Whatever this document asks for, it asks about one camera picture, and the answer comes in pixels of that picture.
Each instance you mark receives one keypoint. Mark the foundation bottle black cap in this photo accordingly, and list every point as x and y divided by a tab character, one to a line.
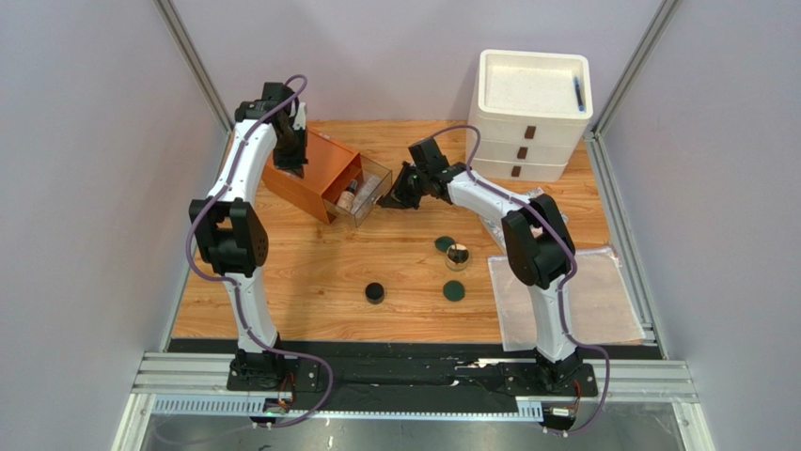
347	197

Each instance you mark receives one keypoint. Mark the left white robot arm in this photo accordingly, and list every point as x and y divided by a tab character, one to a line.
228	234

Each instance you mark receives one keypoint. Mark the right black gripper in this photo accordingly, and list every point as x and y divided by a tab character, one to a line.
407	184

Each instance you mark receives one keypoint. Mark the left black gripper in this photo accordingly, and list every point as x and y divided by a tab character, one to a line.
295	164

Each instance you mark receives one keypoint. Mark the green compact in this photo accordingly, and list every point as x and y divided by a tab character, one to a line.
443	243
454	291

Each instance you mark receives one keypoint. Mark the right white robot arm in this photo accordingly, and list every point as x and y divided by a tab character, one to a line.
539	249

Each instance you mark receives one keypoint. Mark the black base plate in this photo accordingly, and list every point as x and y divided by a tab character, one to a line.
441	377

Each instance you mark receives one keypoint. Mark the clear plastic bag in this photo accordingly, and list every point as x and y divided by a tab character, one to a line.
600	307

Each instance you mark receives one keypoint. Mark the gold lid cream jar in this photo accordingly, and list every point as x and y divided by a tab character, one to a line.
457	257

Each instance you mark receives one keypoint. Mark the floral patterned palette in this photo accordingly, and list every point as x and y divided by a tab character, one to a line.
495	229

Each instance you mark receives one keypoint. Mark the clear drawer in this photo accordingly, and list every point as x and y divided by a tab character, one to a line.
375	203

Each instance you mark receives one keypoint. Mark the orange drawer box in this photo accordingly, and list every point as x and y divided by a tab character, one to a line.
331	166

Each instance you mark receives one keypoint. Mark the blue pen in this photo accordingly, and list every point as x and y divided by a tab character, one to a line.
581	106

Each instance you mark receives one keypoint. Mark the aluminium front rail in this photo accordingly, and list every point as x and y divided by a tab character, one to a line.
193	383

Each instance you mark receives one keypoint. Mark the white three-drawer organizer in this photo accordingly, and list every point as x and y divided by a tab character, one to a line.
525	109

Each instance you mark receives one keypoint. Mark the black round jar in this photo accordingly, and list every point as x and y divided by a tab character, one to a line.
374	293

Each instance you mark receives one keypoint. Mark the clear glitter tube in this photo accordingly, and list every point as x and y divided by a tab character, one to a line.
366	192

